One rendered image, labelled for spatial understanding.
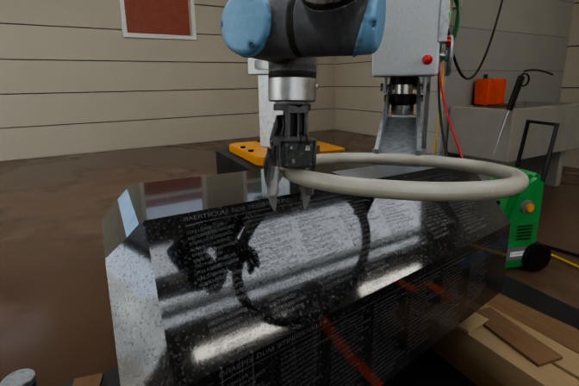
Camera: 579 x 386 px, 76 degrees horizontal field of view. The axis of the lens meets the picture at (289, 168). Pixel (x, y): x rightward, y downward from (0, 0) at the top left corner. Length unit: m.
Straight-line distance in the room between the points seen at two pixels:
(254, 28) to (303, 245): 0.55
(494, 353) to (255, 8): 1.38
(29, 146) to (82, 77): 1.35
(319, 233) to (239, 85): 6.81
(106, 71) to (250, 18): 6.53
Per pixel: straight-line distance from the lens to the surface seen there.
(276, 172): 0.72
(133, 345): 0.84
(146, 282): 0.83
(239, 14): 0.58
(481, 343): 1.62
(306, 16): 0.54
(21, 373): 1.74
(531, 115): 3.95
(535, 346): 1.66
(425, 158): 1.03
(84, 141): 7.09
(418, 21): 1.37
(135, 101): 7.12
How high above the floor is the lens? 1.11
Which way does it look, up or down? 13 degrees down
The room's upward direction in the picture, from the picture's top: 1 degrees counter-clockwise
